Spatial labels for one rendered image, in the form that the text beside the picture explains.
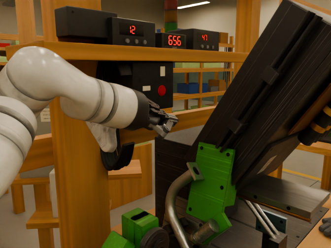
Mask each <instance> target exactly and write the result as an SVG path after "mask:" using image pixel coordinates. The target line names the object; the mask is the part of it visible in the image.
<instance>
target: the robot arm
mask: <svg viewBox="0 0 331 248"><path fill-rule="evenodd" d="M57 96H60V106H61V109H62V111H63V112H64V113H65V114H66V115H67V116H69V117H70V118H73V119H77V120H82V121H86V124H87V126H88V128H89V129H90V131H91V133H92V134H93V136H94V137H95V139H96V141H97V142H98V144H99V146H100V147H101V149H102V150H103V151H104V152H109V153H112V152H114V151H115V150H116V148H117V138H116V129H117V128H119V129H124V130H130V131H133V130H137V129H140V128H145V129H147V130H155V131H156V132H157V134H158V138H159V139H160V140H163V139H164V138H165V137H166V135H167V134H168V133H169V132H170V130H171V127H174V126H175V125H176V124H177V123H178V121H179V120H178V118H177V117H176V116H175V115H172V114H168V113H166V112H165V111H164V110H162V109H159V105H157V104H156V103H154V102H153V101H151V100H149V99H148V98H147V97H146V96H145V95H144V94H143V93H142V92H139V91H136V90H133V89H130V88H127V87H124V86H122V85H119V84H114V83H109V82H105V81H102V80H99V79H96V78H93V77H90V76H88V75H86V74H85V73H83V72H82V71H80V70H79V69H77V68H76V67H74V66H73V65H71V64H70V63H68V62H67V61H66V60H64V59H63V58H62V57H60V56H59V55H58V54H56V53H55V52H53V51H51V50H49V49H47V48H43V47H38V46H28V47H23V48H21V49H19V50H18V51H17V52H15V54H14V55H13V56H12V57H11V59H10V60H9V61H8V63H7V64H6V65H5V66H4V68H3V69H2V70H1V72H0V199H1V197H2V196H3V195H4V194H5V193H6V191H7V190H8V189H9V187H10V186H11V184H12V183H13V181H14V180H15V178H16V176H17V174H18V173H19V171H20V169H21V167H22V164H23V162H24V160H25V158H26V156H27V154H28V152H29V150H30V148H31V145H32V143H33V141H34V138H35V135H36V131H37V120H36V118H37V117H38V115H39V114H40V113H41V111H42V110H43V109H44V108H45V107H46V106H47V105H48V104H49V103H50V102H51V101H52V100H53V99H54V98H55V97H57Z"/></svg>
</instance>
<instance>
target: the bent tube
mask: <svg viewBox="0 0 331 248"><path fill-rule="evenodd" d="M186 164H187V166H188V168H189V170H187V171H186V172H185V173H184V174H182V175H181V176H180V177H178V178H177V179H176V180H175V181H174V182H173V183H172V184H171V186H170V187H169V189H168V191H167V194H166V199H165V212H166V216H167V219H168V222H169V224H170V226H171V228H172V230H173V232H174V234H175V236H176V238H177V241H178V243H179V245H180V247H181V248H193V246H192V244H191V242H190V240H189V238H188V236H187V234H186V232H185V230H184V228H183V226H182V224H181V222H180V220H179V218H178V216H177V213H176V208H175V201H176V197H177V194H178V192H179V191H180V189H181V188H182V187H184V186H185V185H187V184H188V183H189V182H191V181H192V180H194V181H203V180H204V177H203V175H202V173H201V171H200V169H199V167H198V165H197V163H196V162H187V163H186Z"/></svg>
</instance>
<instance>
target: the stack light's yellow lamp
mask: <svg viewBox="0 0 331 248"><path fill-rule="evenodd" d="M165 23H177V24H178V11H176V10H167V11H165Z"/></svg>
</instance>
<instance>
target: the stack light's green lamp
mask: <svg viewBox="0 0 331 248"><path fill-rule="evenodd" d="M174 30H178V24H177V23H165V33H167V31H174Z"/></svg>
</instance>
